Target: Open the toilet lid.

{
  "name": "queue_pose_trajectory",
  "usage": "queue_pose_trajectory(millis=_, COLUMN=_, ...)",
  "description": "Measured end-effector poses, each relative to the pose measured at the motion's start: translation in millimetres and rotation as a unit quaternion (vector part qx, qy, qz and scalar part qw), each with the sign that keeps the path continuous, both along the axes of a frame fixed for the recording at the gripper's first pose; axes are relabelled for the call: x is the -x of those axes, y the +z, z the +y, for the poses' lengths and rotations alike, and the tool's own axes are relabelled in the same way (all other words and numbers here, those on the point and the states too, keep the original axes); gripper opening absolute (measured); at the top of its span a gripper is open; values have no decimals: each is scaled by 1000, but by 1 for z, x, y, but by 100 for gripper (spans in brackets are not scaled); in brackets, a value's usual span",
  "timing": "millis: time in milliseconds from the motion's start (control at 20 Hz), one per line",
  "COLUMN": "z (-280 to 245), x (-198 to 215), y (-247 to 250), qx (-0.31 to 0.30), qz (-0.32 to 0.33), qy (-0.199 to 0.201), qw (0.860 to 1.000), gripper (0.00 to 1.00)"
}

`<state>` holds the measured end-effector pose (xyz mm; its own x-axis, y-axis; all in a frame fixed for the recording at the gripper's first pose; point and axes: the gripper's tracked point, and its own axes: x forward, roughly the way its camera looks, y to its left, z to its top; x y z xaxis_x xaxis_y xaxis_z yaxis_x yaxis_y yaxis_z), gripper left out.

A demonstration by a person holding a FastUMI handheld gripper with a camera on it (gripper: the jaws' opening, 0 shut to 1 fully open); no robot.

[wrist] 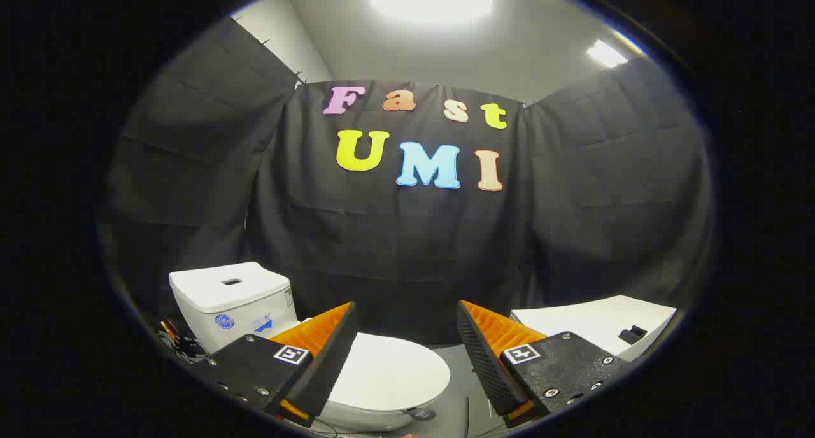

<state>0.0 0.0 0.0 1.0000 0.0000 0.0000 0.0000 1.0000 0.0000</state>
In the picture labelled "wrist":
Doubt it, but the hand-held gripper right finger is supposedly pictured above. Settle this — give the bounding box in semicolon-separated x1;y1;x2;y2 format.
457;300;632;430

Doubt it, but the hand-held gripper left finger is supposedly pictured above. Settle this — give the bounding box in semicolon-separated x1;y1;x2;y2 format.
205;301;360;428

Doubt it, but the black cable bundle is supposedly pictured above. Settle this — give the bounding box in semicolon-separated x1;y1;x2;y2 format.
159;333;211;364

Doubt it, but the white toilet lid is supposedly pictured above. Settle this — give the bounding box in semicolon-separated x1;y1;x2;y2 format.
325;333;451;414

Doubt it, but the white toilet tank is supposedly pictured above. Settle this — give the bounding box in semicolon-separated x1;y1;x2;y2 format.
169;262;300;355

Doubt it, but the small ceiling light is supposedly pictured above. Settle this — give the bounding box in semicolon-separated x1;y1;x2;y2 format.
586;40;628;68

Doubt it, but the black backdrop cloth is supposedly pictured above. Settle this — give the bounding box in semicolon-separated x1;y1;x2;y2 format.
102;16;714;346

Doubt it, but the white toilet bowl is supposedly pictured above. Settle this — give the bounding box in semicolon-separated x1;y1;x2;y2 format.
316;393;440;433

